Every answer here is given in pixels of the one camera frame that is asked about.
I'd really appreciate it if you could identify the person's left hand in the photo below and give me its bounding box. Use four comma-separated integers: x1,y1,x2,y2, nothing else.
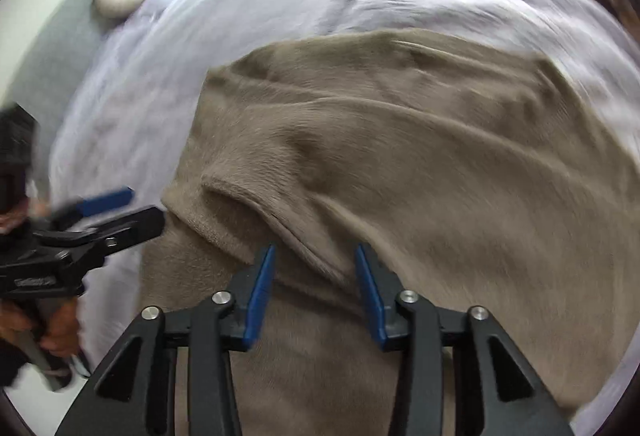
1,197,80,358

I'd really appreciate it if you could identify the lavender fleece blanket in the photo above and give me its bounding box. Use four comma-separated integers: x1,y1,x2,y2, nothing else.
46,0,640,367

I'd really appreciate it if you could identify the olive brown knit sweater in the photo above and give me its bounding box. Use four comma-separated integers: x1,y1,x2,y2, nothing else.
140,29,639,435

